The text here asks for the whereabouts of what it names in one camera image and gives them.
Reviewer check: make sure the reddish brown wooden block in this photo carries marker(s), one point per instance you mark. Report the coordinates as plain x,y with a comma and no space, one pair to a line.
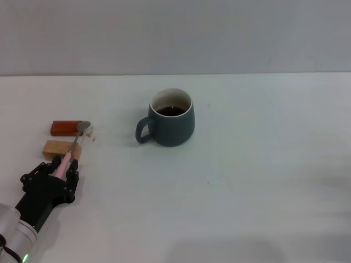
63,128

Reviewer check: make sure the grey ceramic cup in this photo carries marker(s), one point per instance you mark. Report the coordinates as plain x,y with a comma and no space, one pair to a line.
172,128

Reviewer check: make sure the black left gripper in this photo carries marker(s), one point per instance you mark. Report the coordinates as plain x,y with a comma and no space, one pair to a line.
44,194

